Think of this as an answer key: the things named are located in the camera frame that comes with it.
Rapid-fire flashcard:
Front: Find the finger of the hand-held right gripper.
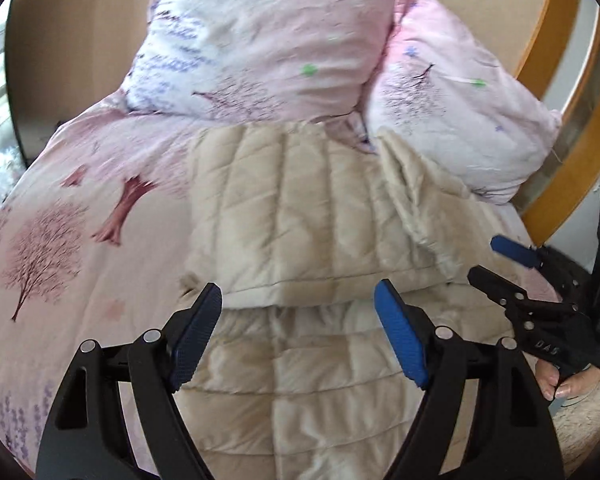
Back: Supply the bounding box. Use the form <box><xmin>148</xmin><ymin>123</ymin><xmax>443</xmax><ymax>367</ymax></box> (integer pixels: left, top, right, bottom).
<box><xmin>490</xmin><ymin>235</ymin><xmax>548</xmax><ymax>272</ymax></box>
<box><xmin>467</xmin><ymin>265</ymin><xmax>533</xmax><ymax>313</ymax></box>

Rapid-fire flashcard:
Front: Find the beige quilted blanket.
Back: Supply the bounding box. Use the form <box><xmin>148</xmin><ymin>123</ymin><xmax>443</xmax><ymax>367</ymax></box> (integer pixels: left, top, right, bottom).
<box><xmin>179</xmin><ymin>121</ymin><xmax>533</xmax><ymax>480</ymax></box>

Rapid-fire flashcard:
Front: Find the person's right hand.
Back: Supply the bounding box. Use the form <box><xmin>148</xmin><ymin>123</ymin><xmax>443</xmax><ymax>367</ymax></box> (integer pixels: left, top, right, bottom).
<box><xmin>535</xmin><ymin>357</ymin><xmax>600</xmax><ymax>402</ymax></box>

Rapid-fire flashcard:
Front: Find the pink lavender print pillow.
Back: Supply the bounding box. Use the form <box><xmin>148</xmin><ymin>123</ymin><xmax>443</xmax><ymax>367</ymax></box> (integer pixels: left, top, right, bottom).
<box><xmin>124</xmin><ymin>0</ymin><xmax>417</xmax><ymax>125</ymax></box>

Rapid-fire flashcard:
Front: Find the pink tree print pillow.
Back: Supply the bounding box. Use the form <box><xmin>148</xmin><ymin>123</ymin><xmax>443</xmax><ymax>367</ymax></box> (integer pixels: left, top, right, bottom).
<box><xmin>364</xmin><ymin>0</ymin><xmax>564</xmax><ymax>206</ymax></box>

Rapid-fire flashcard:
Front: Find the pink tree print bed sheet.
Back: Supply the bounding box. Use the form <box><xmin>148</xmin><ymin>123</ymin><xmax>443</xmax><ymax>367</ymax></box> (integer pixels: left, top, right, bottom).
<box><xmin>0</xmin><ymin>92</ymin><xmax>568</xmax><ymax>480</ymax></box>

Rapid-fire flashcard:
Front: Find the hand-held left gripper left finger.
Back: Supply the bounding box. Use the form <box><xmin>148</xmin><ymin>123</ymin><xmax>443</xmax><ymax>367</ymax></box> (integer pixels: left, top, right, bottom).
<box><xmin>35</xmin><ymin>282</ymin><xmax>224</xmax><ymax>480</ymax></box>

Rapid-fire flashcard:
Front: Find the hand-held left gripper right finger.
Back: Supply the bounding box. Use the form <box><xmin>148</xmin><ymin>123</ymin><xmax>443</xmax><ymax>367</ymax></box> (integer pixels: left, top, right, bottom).
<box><xmin>373</xmin><ymin>279</ymin><xmax>565</xmax><ymax>480</ymax></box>

